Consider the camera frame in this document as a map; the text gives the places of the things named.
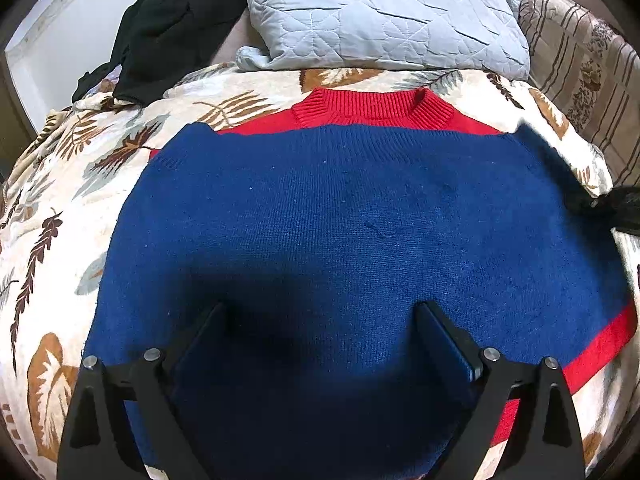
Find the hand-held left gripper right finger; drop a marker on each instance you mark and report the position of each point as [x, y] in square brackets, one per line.
[450, 350]

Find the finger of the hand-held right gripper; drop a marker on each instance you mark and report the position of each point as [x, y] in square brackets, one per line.
[615, 210]

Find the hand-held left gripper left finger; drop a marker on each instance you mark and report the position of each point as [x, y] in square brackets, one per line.
[192, 355]

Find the red and blue knit sweater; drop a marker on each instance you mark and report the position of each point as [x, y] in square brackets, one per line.
[350, 220]

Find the brown striped floral cushion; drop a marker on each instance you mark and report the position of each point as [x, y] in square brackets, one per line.
[585, 75]

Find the leaf print blanket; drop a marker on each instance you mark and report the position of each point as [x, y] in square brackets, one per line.
[65, 200]

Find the grey quilted pillow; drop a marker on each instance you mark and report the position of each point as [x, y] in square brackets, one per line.
[380, 15]

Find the black clothing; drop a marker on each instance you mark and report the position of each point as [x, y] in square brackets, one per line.
[175, 25]

